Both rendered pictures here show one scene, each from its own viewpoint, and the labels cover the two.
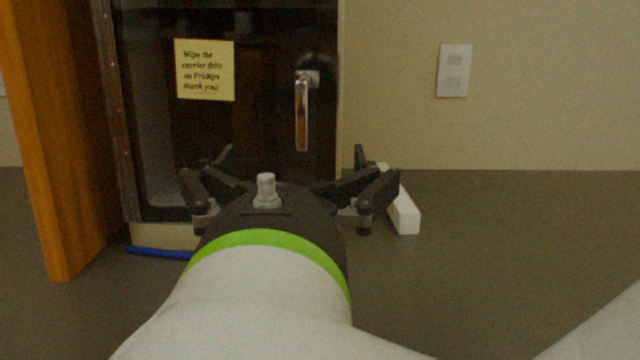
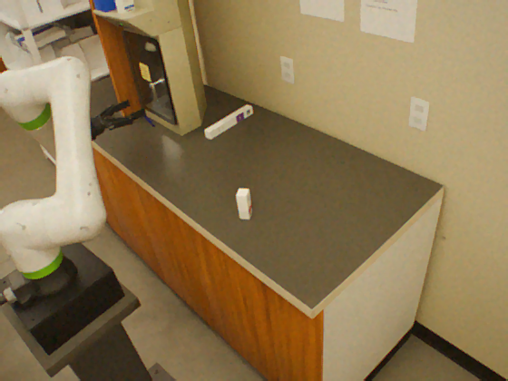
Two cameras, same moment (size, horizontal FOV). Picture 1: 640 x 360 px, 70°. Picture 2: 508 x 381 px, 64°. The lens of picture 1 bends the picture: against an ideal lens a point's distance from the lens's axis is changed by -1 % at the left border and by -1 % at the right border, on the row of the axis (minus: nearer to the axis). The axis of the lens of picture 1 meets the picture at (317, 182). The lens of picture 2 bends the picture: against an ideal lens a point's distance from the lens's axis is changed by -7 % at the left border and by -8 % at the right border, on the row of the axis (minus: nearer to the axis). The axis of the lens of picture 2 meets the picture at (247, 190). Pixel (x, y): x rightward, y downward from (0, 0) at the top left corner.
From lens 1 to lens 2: 1.68 m
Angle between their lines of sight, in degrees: 48
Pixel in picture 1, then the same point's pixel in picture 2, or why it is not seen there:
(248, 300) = not seen: hidden behind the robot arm
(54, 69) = (122, 64)
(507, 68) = (308, 74)
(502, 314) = (178, 167)
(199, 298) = not seen: hidden behind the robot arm
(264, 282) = not seen: hidden behind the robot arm
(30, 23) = (112, 55)
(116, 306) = (124, 131)
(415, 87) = (275, 73)
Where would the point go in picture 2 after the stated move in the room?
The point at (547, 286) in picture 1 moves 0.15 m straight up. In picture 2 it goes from (202, 168) to (196, 135)
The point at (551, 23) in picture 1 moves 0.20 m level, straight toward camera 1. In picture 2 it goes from (323, 57) to (275, 67)
